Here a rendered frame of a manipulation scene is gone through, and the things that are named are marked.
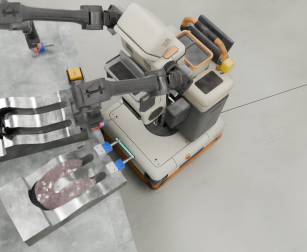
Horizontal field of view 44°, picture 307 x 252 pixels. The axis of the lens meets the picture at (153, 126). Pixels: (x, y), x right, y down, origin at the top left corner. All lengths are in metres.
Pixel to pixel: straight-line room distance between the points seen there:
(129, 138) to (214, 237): 0.86
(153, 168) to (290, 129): 1.20
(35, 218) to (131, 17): 0.92
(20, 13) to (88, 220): 0.92
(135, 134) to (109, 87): 1.26
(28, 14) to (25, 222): 0.84
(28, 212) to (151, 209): 1.11
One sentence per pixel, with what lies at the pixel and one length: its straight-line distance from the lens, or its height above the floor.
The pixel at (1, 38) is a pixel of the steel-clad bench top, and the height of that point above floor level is 0.80.
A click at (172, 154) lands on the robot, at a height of 0.28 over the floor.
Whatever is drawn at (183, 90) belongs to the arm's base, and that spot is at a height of 1.16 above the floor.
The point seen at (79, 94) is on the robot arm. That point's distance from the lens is 1.29.
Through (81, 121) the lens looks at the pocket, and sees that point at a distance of 1.90.
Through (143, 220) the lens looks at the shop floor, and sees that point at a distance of 2.61.
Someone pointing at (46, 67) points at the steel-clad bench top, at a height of 0.80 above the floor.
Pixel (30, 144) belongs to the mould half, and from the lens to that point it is 1.85.
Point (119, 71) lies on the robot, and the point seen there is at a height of 1.04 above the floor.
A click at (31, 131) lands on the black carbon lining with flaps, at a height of 0.90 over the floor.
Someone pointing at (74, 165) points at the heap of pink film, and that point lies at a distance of 1.77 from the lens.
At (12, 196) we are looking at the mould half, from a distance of 1.76.
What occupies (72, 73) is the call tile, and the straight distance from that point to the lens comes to 2.09.
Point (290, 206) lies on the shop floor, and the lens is 2.87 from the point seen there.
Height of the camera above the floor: 2.53
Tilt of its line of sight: 62 degrees down
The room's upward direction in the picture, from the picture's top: 9 degrees clockwise
